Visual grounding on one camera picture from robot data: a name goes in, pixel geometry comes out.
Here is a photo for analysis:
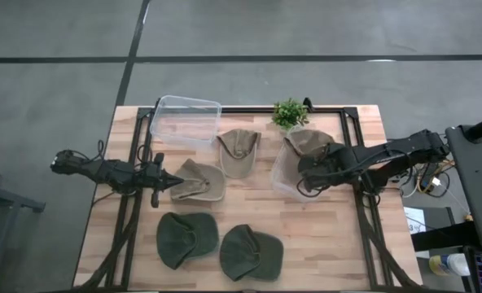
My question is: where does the black metal table frame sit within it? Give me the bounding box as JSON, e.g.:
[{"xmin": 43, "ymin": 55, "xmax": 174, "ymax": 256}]
[{"xmin": 77, "ymin": 106, "xmax": 421, "ymax": 292}]

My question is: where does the small green potted plant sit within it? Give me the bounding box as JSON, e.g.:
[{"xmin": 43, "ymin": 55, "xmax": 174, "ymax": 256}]
[{"xmin": 271, "ymin": 97, "xmax": 310, "ymax": 132}]

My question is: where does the white paper sheet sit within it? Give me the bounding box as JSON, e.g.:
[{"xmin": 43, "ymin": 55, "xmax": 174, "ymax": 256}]
[{"xmin": 403, "ymin": 206, "xmax": 428, "ymax": 235}]

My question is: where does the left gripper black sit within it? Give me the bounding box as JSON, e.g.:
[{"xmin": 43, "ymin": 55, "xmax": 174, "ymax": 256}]
[{"xmin": 137, "ymin": 152, "xmax": 184, "ymax": 208}]

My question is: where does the bundle of cables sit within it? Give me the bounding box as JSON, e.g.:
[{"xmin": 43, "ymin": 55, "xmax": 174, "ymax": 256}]
[{"xmin": 399, "ymin": 159, "xmax": 457, "ymax": 199}]

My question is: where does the dark green cap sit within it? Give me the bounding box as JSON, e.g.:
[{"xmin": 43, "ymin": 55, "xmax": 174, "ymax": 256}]
[
  {"xmin": 156, "ymin": 211, "xmax": 220, "ymax": 270},
  {"xmin": 219, "ymin": 223, "xmax": 285, "ymax": 282}
]

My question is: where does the clear plastic container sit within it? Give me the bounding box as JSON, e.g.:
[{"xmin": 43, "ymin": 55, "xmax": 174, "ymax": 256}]
[
  {"xmin": 269, "ymin": 125, "xmax": 335, "ymax": 203},
  {"xmin": 149, "ymin": 94, "xmax": 223, "ymax": 150}
]

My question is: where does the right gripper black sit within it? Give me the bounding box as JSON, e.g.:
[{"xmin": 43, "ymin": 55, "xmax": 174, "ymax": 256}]
[{"xmin": 298, "ymin": 143, "xmax": 356, "ymax": 192}]

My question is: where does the grey metal stand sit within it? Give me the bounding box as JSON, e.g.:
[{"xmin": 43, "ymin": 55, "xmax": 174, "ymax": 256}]
[{"xmin": 0, "ymin": 161, "xmax": 46, "ymax": 293}]

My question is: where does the black shelf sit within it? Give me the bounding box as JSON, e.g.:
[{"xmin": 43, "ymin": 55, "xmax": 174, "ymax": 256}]
[{"xmin": 410, "ymin": 221, "xmax": 482, "ymax": 252}]

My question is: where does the beige cap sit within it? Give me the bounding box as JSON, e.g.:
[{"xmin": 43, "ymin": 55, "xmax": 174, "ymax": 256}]
[
  {"xmin": 216, "ymin": 129, "xmax": 262, "ymax": 180},
  {"xmin": 285, "ymin": 129, "xmax": 335, "ymax": 159},
  {"xmin": 169, "ymin": 158, "xmax": 227, "ymax": 203}
]

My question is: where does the white and yellow bottle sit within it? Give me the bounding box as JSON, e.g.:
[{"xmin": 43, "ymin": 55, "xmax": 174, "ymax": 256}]
[{"xmin": 428, "ymin": 252, "xmax": 472, "ymax": 278}]

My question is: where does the dark grey monitor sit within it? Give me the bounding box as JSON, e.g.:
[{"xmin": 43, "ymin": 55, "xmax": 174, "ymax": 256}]
[{"xmin": 445, "ymin": 124, "xmax": 482, "ymax": 256}]

